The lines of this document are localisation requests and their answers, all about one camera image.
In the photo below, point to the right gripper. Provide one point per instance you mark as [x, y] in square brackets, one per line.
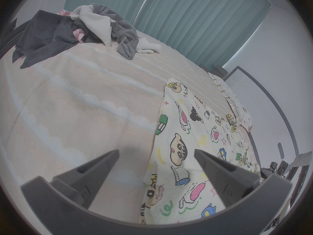
[272, 170]

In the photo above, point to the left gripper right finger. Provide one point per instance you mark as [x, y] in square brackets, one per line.
[220, 177]

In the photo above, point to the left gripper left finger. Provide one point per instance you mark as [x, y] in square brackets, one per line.
[95, 177]

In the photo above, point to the white printed pyjama top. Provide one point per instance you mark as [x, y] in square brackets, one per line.
[185, 143]

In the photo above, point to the bed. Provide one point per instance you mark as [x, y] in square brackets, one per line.
[73, 106]

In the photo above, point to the pile of clothes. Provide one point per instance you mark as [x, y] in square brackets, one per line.
[97, 26]

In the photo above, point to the white printed pillow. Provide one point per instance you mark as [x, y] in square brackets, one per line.
[244, 116]

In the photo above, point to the blue-green curtain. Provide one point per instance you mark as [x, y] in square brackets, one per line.
[195, 21]

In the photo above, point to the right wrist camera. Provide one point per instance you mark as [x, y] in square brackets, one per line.
[284, 166]

